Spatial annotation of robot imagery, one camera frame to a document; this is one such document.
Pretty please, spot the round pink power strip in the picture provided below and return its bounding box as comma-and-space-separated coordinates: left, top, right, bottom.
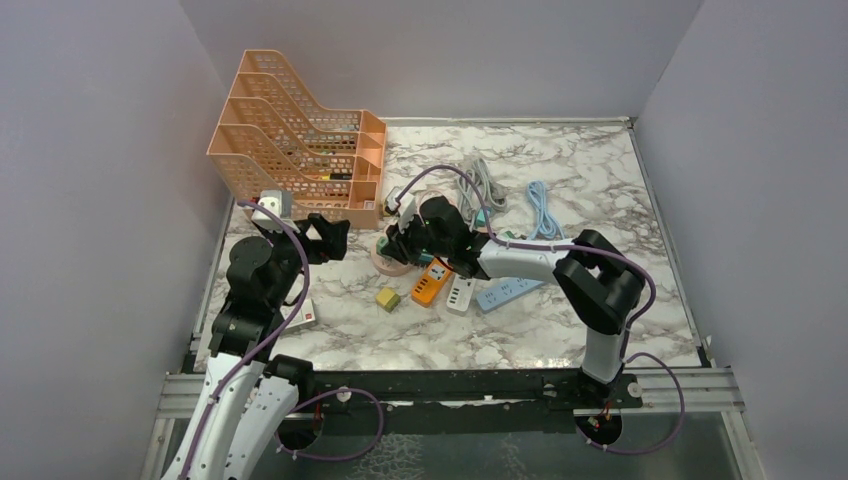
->
370, 233, 413, 277

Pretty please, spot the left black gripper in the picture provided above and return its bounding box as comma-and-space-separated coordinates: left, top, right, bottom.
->
263, 212, 350, 307

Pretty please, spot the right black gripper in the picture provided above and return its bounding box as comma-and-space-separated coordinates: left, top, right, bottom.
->
381, 211, 451, 266

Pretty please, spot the orange power strip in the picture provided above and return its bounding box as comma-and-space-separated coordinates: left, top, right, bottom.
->
410, 258, 453, 308

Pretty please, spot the black mounting rail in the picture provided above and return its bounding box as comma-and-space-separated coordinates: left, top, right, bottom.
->
273, 368, 643, 442

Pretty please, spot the grey coiled cable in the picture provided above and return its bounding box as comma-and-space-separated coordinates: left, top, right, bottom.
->
454, 156, 509, 230

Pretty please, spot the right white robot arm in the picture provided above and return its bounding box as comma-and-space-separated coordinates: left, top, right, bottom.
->
383, 192, 656, 407

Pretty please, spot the blue power strip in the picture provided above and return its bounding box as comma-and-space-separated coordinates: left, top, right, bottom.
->
475, 278, 543, 313

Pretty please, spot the orange mesh file organizer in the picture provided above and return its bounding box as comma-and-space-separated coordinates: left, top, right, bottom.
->
207, 49, 388, 229

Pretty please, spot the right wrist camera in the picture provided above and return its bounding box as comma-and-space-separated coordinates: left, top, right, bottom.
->
383, 187, 418, 233

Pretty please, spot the white power strip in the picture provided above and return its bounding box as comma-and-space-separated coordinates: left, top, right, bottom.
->
446, 275, 476, 316

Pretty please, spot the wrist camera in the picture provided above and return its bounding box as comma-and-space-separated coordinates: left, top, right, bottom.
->
251, 190, 295, 232
383, 187, 418, 233

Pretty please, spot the white red labelled box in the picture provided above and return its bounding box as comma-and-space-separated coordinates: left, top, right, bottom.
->
283, 298, 318, 334

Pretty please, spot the green plug adapter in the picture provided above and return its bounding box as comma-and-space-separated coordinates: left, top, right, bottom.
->
376, 236, 389, 258

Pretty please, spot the blue coiled cable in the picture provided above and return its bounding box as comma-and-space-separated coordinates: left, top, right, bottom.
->
525, 180, 566, 242

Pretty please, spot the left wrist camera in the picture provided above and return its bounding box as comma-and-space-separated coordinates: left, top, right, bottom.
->
251, 190, 295, 232

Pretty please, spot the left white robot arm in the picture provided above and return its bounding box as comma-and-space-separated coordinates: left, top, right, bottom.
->
163, 213, 350, 479

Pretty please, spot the yellow cube plug adapter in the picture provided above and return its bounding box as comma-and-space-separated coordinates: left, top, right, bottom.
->
375, 287, 401, 313

